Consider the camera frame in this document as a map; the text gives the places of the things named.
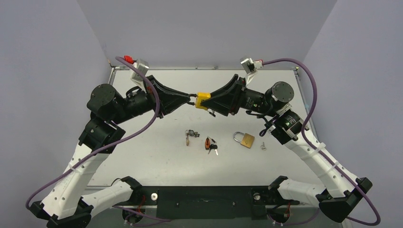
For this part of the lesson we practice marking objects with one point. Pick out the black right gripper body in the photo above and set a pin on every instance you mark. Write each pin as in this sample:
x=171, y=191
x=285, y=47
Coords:
x=235, y=95

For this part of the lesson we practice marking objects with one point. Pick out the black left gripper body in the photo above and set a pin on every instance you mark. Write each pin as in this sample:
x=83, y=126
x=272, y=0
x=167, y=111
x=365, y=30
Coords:
x=142, y=104

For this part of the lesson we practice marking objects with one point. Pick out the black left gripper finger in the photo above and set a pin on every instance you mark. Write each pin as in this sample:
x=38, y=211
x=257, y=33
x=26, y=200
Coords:
x=171, y=102
x=167, y=86

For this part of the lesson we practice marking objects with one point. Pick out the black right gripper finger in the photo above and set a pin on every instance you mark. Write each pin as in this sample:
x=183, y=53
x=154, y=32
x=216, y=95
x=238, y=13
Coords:
x=232, y=87
x=224, y=103

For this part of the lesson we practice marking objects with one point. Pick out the yellow black padlock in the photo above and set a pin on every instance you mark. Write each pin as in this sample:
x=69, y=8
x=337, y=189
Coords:
x=200, y=97

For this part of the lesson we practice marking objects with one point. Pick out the large brass padlock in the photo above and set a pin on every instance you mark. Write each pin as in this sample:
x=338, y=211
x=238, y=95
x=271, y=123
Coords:
x=244, y=139

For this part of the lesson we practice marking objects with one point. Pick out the orange black padlock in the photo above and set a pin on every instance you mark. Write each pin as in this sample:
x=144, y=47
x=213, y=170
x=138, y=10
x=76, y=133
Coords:
x=207, y=143

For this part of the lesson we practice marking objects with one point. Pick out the black-headed keys bunch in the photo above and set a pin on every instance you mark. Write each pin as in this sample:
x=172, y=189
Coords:
x=213, y=147

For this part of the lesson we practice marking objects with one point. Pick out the silver key with ring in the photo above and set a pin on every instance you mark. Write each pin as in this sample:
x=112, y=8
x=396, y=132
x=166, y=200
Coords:
x=263, y=147

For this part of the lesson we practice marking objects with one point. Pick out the small brass long-shackle padlock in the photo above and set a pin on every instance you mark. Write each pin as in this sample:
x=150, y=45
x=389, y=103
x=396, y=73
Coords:
x=187, y=139

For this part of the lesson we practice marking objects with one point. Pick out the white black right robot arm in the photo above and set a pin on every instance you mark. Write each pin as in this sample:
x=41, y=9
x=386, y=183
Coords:
x=339, y=191

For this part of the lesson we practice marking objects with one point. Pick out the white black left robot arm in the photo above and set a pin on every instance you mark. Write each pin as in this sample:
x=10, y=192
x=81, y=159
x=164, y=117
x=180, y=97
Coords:
x=66, y=206

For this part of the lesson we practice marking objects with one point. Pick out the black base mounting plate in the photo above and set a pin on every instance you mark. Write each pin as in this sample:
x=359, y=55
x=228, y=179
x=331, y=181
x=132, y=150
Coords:
x=208, y=202

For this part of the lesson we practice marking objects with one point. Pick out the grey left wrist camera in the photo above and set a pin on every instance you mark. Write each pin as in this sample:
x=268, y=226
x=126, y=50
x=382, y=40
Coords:
x=142, y=66

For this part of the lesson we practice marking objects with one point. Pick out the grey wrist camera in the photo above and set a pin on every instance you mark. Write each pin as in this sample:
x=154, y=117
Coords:
x=142, y=66
x=251, y=68

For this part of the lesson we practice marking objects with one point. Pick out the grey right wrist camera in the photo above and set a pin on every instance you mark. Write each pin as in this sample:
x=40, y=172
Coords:
x=251, y=68

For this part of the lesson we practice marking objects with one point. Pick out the aluminium table frame rail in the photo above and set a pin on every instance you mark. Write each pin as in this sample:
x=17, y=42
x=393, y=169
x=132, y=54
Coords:
x=288, y=190

